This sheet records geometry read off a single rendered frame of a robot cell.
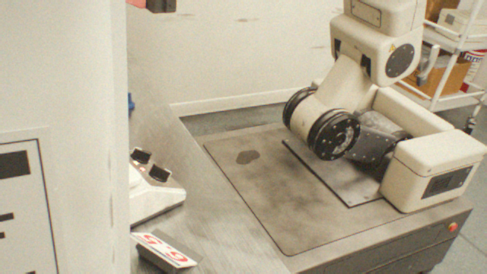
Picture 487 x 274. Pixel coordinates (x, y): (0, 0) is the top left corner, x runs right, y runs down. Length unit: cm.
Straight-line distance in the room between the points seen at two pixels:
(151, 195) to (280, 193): 78
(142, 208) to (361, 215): 88
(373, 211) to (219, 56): 129
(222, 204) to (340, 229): 66
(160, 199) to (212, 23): 167
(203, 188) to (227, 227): 10
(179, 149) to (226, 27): 152
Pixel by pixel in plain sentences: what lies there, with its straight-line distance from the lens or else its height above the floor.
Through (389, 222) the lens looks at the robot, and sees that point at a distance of 142.
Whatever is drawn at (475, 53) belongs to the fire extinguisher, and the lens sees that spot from 343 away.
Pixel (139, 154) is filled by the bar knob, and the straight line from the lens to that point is 71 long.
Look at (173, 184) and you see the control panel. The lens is 69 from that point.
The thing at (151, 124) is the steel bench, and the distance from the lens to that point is 90.
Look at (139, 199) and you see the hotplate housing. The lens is 63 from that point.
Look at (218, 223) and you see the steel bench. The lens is 68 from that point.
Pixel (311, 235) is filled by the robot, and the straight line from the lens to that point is 126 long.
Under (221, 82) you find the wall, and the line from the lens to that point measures 241.
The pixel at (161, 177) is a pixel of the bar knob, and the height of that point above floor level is 80.
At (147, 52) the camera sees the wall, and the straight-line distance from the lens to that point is 217.
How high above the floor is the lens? 123
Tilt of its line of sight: 33 degrees down
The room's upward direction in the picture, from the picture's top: 9 degrees clockwise
